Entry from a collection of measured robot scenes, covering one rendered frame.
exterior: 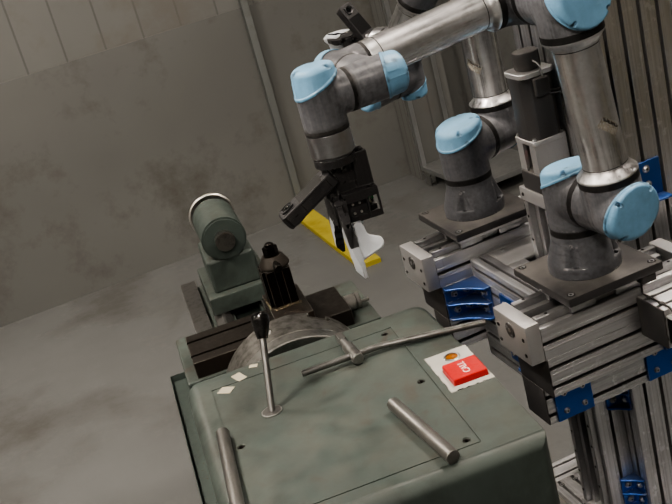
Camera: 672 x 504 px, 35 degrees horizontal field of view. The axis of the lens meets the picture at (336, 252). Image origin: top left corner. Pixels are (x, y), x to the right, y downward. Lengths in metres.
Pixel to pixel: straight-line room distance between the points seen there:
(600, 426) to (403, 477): 1.20
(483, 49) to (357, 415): 1.18
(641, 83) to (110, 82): 4.14
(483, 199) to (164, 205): 3.88
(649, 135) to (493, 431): 1.03
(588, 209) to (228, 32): 4.36
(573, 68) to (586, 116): 0.09
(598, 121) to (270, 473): 0.86
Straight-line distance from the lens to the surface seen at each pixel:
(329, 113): 1.71
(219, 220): 3.17
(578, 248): 2.19
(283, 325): 2.14
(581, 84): 1.96
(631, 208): 2.04
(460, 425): 1.63
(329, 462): 1.63
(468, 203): 2.60
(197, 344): 2.84
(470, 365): 1.76
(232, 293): 3.22
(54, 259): 6.28
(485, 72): 2.64
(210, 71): 6.21
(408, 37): 1.91
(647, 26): 2.39
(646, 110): 2.42
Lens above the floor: 2.12
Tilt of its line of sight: 21 degrees down
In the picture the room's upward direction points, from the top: 15 degrees counter-clockwise
